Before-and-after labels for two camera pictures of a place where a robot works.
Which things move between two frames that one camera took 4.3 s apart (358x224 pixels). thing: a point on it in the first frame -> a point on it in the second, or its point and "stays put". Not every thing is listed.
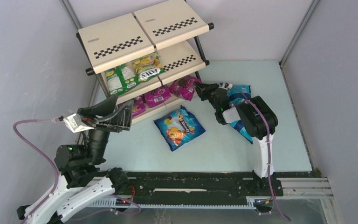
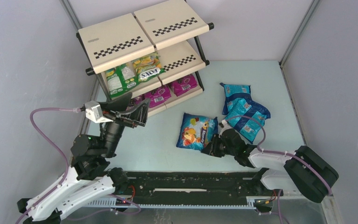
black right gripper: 214,96 -> 215,147
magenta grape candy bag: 156,96 stays put
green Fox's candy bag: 148,67 stays put
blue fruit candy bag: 179,128 -> 196,131
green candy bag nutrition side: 121,79 stays put
